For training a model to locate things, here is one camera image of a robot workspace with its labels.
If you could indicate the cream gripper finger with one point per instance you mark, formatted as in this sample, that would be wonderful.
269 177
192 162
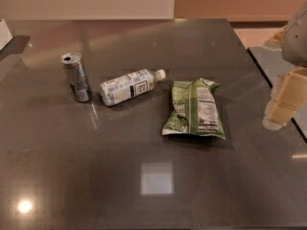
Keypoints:
290 89
277 115

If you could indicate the green jalapeno chip bag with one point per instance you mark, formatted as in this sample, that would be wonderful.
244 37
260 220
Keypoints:
195 110

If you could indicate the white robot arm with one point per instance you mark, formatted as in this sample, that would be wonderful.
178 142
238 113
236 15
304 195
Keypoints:
294 40

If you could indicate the white plastic water bottle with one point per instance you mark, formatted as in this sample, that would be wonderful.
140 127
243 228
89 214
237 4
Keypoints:
130 86

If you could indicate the silver aluminium drink can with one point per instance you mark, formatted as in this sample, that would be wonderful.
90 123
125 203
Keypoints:
74 69

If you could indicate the white box at left edge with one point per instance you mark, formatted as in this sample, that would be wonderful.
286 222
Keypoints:
5 34

